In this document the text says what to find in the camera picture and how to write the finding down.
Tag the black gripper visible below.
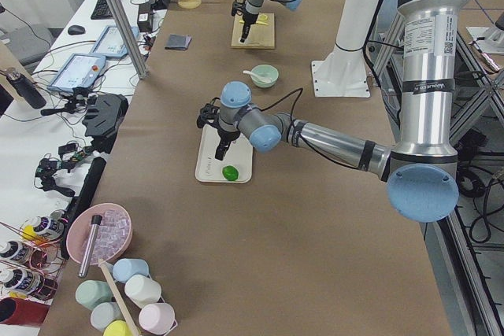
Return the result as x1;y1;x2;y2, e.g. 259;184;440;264
231;0;260;43
196;103;240;161

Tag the white ceramic spoon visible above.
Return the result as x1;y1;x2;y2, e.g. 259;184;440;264
243;70;272;83

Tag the mint green bowl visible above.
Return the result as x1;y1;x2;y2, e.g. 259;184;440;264
251;65;280;88

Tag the pink bowl with ice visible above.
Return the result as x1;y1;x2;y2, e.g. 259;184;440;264
65;203;132;265

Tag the bamboo cutting board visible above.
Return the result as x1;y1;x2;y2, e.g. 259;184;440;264
231;13;275;49

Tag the cream rectangular tray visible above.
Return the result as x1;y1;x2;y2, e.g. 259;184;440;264
195;125;253;183

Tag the green lime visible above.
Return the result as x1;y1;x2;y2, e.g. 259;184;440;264
221;165;239;182

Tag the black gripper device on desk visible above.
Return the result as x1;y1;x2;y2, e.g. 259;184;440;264
82;94;128;153

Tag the teach pendant rear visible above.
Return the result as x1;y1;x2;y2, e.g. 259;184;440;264
90;25;128;59

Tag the teach pendant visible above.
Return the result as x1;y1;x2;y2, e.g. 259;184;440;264
47;54;106;94
90;25;128;59

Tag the black keyboard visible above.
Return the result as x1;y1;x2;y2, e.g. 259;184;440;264
91;0;113;20

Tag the steel muddler black tip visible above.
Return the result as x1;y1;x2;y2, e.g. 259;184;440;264
78;215;102;279

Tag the teach pendant front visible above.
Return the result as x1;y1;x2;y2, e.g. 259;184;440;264
47;54;106;94

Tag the blue cup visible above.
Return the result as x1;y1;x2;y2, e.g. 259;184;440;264
113;258;150;283

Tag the white cup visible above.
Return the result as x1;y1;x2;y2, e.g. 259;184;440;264
124;275;161;308

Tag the black computer mouse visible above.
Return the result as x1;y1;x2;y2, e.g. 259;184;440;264
67;24;86;35

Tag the pink cup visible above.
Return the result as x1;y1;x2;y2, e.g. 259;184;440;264
139;303;176;335

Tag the black water bottle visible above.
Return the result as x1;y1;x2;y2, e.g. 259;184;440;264
1;67;46;109

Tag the wooden stick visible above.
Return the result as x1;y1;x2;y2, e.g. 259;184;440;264
98;259;141;336

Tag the green cup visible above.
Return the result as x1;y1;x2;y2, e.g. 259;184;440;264
75;280;113;311

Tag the grey cup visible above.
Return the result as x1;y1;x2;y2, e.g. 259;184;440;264
90;302;123;332

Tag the yellow cup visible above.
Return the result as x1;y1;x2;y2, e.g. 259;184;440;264
103;320;132;336

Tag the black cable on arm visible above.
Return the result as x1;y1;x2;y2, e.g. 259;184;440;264
204;87;375;174

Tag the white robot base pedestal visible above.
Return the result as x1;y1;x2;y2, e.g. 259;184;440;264
312;0;379;98

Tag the aluminium frame post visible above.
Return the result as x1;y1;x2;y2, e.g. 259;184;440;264
106;0;147;79

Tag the white wire cup rack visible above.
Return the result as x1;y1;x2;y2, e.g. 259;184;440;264
104;272;177;335

